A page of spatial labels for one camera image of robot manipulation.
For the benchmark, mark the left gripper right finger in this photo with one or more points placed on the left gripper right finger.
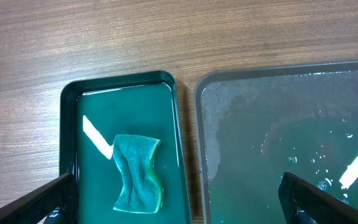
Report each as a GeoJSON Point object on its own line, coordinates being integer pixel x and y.
{"type": "Point", "coordinates": [302, 202]}

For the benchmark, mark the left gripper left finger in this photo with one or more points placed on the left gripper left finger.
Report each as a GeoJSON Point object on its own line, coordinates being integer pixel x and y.
{"type": "Point", "coordinates": [54, 202]}

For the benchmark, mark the green yellow sponge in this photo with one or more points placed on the green yellow sponge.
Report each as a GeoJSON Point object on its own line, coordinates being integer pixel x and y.
{"type": "Point", "coordinates": [142, 190]}

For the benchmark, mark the large black serving tray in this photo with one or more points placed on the large black serving tray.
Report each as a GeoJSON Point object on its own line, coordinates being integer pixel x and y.
{"type": "Point", "coordinates": [254, 125]}

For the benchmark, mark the small black water tray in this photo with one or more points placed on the small black water tray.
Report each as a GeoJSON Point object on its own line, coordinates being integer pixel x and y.
{"type": "Point", "coordinates": [143, 104]}

